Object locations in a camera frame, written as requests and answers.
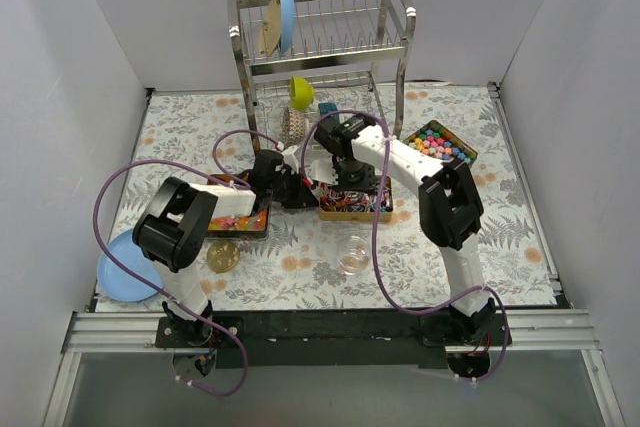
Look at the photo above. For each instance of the light blue plate on table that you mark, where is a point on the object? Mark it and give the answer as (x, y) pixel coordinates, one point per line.
(119, 285)

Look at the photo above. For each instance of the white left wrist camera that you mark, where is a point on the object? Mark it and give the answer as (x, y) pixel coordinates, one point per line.
(292, 157)

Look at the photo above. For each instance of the light blue plate in rack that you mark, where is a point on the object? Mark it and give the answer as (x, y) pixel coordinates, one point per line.
(283, 5)

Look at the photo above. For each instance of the green bowl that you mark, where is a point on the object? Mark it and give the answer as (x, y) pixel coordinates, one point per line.
(301, 93)

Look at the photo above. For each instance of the gold round jar lid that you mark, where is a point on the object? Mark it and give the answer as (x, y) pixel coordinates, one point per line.
(222, 256)

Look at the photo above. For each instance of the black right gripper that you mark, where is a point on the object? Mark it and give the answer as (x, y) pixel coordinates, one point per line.
(353, 181)

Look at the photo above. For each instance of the aluminium frame rail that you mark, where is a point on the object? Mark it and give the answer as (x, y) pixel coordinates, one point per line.
(530, 330)

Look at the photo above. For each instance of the teal mug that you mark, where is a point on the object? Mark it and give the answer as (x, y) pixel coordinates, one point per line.
(328, 108)

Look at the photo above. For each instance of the tin with star candies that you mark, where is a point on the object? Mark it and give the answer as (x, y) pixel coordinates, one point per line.
(437, 141)

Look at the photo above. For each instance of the tin with gummy candies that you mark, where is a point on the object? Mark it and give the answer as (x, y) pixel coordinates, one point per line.
(254, 227)

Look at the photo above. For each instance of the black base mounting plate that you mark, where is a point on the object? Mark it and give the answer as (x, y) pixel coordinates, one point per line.
(344, 337)

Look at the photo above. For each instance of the beige wooden plate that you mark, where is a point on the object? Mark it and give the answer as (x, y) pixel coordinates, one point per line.
(271, 29)

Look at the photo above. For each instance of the steel dish rack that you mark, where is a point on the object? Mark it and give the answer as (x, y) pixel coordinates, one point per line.
(338, 45)

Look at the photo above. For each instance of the patterned ceramic bowl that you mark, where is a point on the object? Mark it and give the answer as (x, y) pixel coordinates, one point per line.
(294, 126)

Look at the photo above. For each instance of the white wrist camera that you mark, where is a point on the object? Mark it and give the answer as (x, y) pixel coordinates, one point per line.
(322, 171)
(292, 157)

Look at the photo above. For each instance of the clear glass jar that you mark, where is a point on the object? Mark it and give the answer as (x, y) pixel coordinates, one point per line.
(354, 255)

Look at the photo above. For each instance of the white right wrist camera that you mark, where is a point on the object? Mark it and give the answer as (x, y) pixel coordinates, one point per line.
(322, 171)

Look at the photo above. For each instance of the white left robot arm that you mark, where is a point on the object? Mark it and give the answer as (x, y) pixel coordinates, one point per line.
(172, 229)

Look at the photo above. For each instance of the gold tin with lollipops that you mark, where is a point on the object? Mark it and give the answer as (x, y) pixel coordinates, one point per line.
(337, 205)

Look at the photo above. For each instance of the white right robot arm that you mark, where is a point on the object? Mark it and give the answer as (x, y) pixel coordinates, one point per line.
(449, 205)

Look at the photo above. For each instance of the floral tablecloth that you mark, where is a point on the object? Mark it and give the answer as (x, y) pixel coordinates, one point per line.
(296, 265)

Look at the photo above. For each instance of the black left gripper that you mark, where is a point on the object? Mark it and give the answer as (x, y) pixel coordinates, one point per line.
(298, 192)

